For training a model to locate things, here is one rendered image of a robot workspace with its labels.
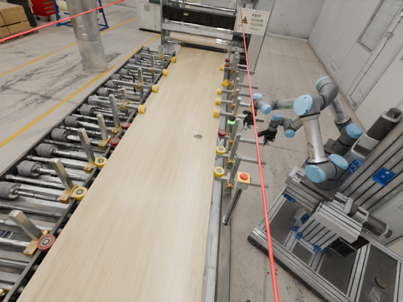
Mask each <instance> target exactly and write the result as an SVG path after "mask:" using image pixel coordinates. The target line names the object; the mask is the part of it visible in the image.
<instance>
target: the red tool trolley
mask: <svg viewBox="0 0 403 302"><path fill-rule="evenodd" d="M31 3H32V5H33V6H31V7H32V11H33V14H34V15H35V18H36V19H37V20H39V19H40V18H39V17H38V16H45V17H46V20H47V21H48V22H50V19H49V18H48V17H50V16H51V15H53V14H55V7H54V3H53V0H31Z"/></svg>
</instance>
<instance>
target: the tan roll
mask: <svg viewBox="0 0 403 302"><path fill-rule="evenodd" d="M164 35H166V36H170V39H171V40H178V41H185V42H189V43H196V44H203V45H207V46H215V44H221V45H225V46H231V44H229V43H221V42H217V41H216V38H209V37H203V36H198V35H191V34H184V33H180V32H173V31H171V32H170V34H166V33H165V34H164Z"/></svg>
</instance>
